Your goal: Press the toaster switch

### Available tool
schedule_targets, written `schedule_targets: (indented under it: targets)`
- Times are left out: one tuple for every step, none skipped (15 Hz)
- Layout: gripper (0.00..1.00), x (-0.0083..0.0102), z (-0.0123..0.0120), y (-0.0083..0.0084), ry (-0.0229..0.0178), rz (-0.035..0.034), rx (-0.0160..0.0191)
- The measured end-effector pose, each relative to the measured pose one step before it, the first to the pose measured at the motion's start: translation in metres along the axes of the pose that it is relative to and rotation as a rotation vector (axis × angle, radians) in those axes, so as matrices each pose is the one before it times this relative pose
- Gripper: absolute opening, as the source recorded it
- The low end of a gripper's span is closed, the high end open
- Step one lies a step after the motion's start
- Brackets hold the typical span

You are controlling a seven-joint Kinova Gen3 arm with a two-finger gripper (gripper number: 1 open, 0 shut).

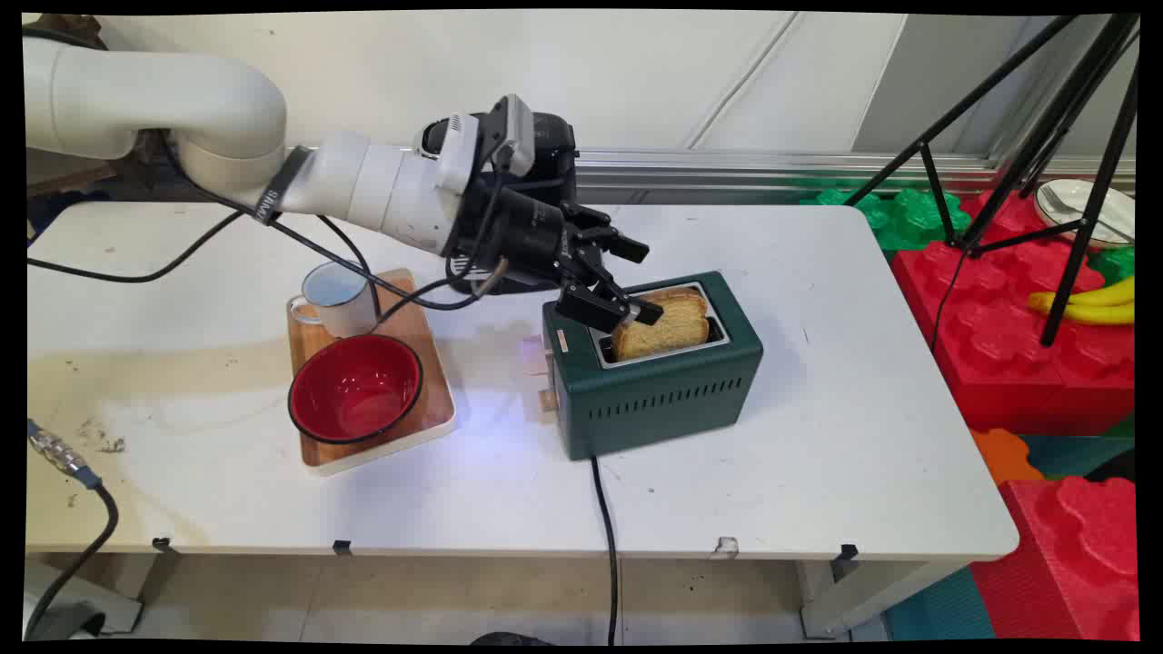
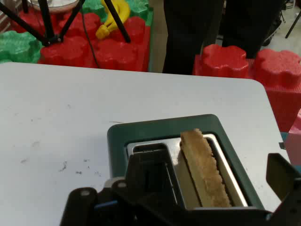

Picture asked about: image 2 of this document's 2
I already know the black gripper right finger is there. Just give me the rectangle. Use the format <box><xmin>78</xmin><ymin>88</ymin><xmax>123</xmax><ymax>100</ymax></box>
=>
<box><xmin>266</xmin><ymin>153</ymin><xmax>301</xmax><ymax>226</ymax></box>

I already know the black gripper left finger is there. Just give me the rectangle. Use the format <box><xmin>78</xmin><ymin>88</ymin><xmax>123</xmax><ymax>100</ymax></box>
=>
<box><xmin>59</xmin><ymin>152</ymin><xmax>189</xmax><ymax>226</ymax></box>

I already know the pink box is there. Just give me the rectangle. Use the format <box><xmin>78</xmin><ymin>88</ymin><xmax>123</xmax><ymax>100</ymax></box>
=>
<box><xmin>283</xmin><ymin>108</ymin><xmax>301</xmax><ymax>168</ymax></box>

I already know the dark green toaster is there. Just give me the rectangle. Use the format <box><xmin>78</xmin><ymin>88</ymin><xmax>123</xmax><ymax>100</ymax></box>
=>
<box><xmin>107</xmin><ymin>114</ymin><xmax>271</xmax><ymax>214</ymax></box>

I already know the brown toast slice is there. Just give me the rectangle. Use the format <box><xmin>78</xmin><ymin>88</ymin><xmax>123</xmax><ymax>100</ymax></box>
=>
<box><xmin>180</xmin><ymin>128</ymin><xmax>232</xmax><ymax>208</ymax></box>

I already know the red foam block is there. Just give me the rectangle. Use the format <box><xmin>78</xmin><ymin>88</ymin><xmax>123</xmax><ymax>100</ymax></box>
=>
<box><xmin>192</xmin><ymin>44</ymin><xmax>301</xmax><ymax>133</ymax></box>
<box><xmin>10</xmin><ymin>7</ymin><xmax>151</xmax><ymax>72</ymax></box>

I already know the person in black trousers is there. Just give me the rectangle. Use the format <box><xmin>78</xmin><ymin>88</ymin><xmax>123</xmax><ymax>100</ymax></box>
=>
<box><xmin>162</xmin><ymin>0</ymin><xmax>285</xmax><ymax>75</ymax></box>

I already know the black chair leg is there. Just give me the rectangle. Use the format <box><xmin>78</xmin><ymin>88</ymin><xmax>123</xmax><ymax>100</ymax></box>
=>
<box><xmin>285</xmin><ymin>7</ymin><xmax>301</xmax><ymax>39</ymax></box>

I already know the yellow toy banana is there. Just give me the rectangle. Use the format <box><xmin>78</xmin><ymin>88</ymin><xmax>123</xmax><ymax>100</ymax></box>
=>
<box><xmin>95</xmin><ymin>0</ymin><xmax>131</xmax><ymax>40</ymax></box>

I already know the black tripod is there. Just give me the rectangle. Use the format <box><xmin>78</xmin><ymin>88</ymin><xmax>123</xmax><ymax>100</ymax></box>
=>
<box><xmin>0</xmin><ymin>0</ymin><xmax>131</xmax><ymax>47</ymax></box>

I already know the white bowl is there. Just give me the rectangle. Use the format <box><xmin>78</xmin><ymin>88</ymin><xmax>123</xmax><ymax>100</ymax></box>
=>
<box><xmin>27</xmin><ymin>0</ymin><xmax>80</xmax><ymax>12</ymax></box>

